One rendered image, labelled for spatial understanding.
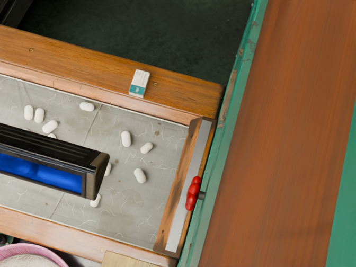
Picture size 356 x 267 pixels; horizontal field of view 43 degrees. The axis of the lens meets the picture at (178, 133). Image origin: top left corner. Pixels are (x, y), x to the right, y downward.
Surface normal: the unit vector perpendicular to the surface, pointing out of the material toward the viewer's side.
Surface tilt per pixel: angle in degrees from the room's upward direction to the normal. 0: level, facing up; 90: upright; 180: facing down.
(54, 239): 0
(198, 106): 0
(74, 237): 0
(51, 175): 58
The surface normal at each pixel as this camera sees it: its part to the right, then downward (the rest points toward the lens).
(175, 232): 0.01, -0.25
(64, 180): -0.22, 0.65
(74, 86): -0.18, 0.48
